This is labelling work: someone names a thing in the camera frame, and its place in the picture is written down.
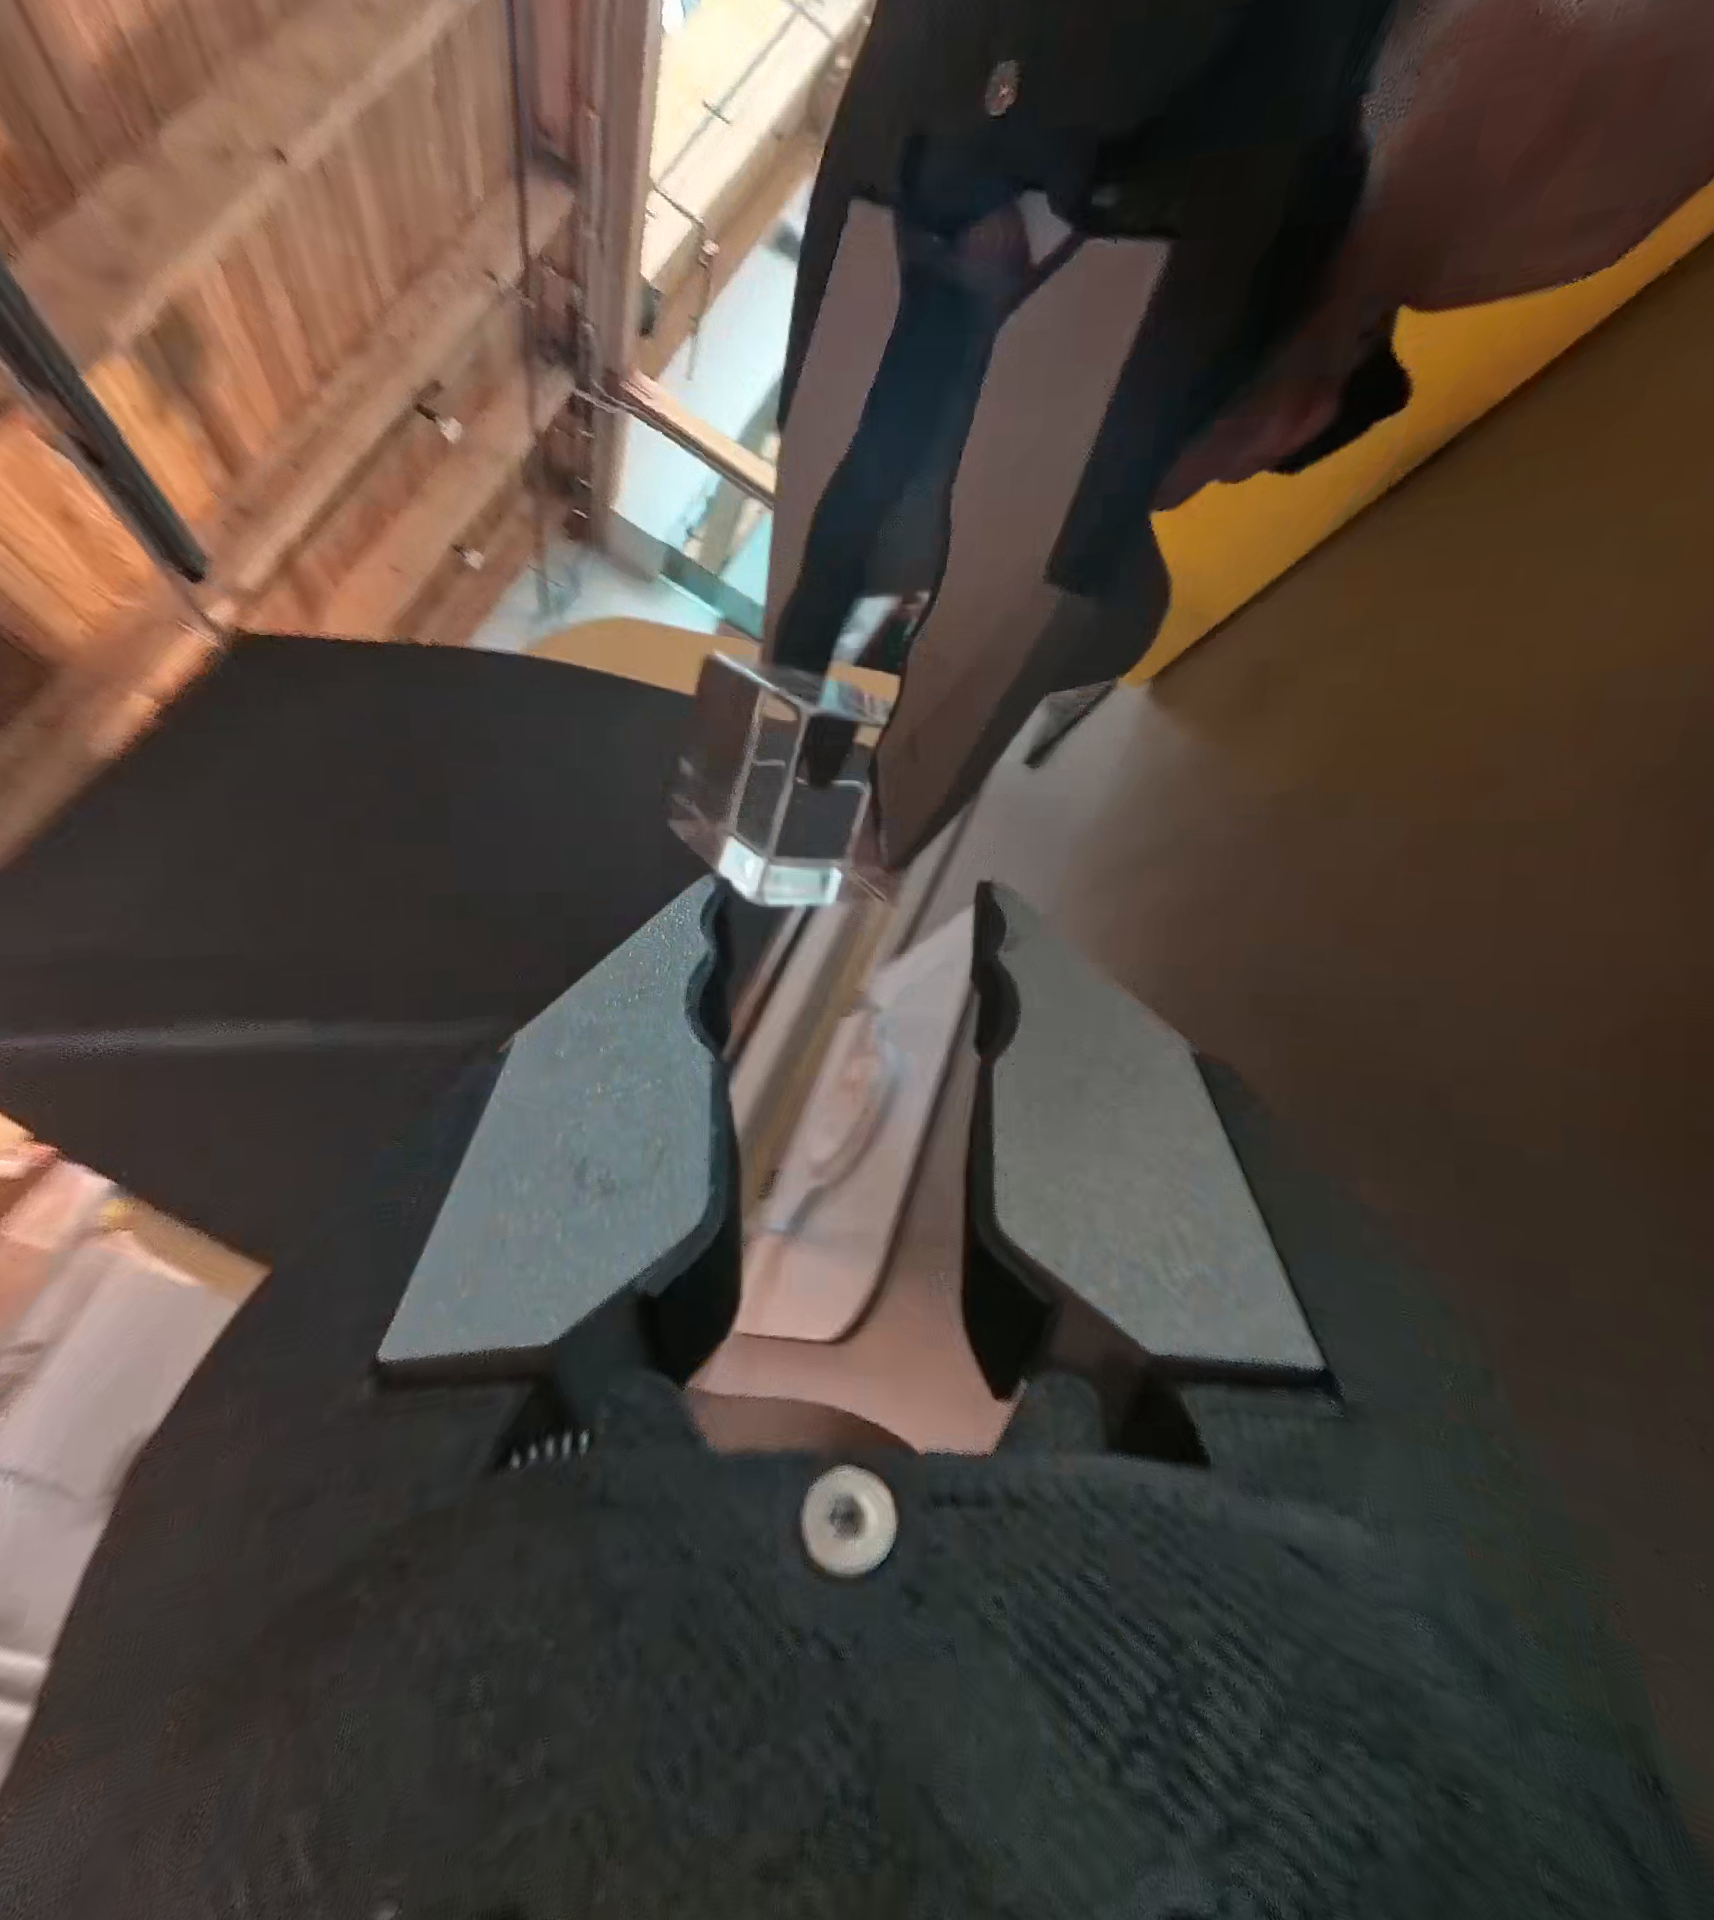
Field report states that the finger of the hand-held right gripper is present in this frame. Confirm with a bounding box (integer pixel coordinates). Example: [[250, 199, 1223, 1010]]
[[764, 193, 955, 677], [868, 232, 1174, 872]]

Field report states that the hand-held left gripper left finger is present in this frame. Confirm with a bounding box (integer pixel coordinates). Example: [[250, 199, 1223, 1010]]
[[373, 874, 746, 1385]]

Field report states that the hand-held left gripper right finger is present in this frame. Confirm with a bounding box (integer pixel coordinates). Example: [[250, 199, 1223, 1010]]
[[961, 880, 1333, 1400]]

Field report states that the clear acrylic cube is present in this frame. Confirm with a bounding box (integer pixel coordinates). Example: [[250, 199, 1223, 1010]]
[[666, 647, 901, 905]]

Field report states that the person's right hand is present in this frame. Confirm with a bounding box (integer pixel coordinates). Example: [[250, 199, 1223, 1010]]
[[1155, 0, 1714, 511]]

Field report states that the yellow plastic bin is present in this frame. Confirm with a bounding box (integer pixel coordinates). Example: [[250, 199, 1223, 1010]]
[[1117, 133, 1714, 683]]

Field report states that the black metal bar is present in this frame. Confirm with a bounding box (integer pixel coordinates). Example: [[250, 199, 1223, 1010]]
[[0, 120, 212, 588]]

